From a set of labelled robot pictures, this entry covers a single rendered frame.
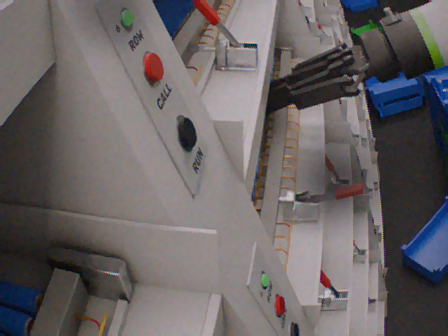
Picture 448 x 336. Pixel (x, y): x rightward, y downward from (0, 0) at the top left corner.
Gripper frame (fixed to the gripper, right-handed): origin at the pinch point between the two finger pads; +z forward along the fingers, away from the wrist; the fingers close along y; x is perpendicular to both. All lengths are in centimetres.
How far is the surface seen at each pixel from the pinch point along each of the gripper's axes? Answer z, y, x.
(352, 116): 4, -68, 47
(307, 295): -3.5, 29.0, 8.4
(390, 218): 8, -74, 98
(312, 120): -2.7, -4.0, 7.9
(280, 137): -0.1, 4.6, 3.7
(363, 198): 2, -26, 44
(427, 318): -5, -21, 100
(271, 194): 0.0, 15.9, 3.6
